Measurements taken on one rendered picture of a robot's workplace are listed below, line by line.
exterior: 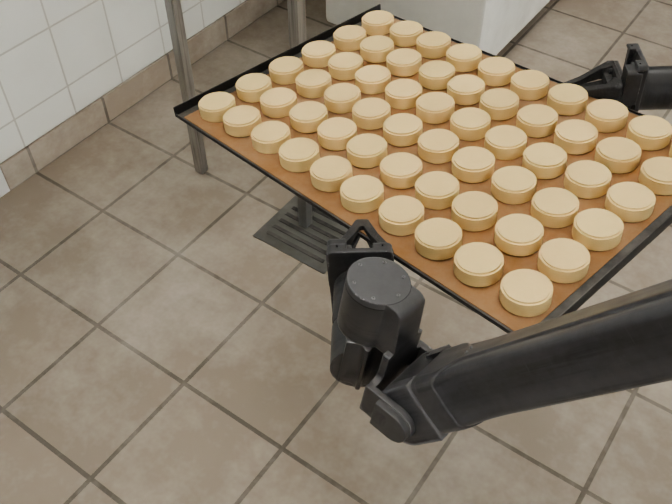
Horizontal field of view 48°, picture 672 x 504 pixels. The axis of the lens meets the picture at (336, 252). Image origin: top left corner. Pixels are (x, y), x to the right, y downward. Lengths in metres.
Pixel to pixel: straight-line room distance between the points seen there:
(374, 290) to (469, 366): 0.10
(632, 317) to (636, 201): 0.38
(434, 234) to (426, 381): 0.21
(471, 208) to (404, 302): 0.22
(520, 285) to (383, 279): 0.16
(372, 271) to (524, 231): 0.21
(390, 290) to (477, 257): 0.16
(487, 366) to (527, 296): 0.16
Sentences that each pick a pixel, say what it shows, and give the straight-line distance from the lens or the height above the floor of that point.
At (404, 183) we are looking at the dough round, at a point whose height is 0.98.
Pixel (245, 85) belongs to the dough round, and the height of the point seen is 0.95.
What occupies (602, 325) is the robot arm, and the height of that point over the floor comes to 1.18.
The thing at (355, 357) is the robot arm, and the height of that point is 1.00.
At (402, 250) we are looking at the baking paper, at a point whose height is 0.97.
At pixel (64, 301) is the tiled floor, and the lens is 2.13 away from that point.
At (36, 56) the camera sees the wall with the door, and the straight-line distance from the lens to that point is 2.40.
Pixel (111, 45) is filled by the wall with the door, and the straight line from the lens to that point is 2.57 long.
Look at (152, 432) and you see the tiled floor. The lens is 1.85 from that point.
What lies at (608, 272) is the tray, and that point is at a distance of 0.80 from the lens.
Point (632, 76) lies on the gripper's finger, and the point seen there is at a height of 1.01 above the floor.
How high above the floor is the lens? 1.58
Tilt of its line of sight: 48 degrees down
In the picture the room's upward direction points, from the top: straight up
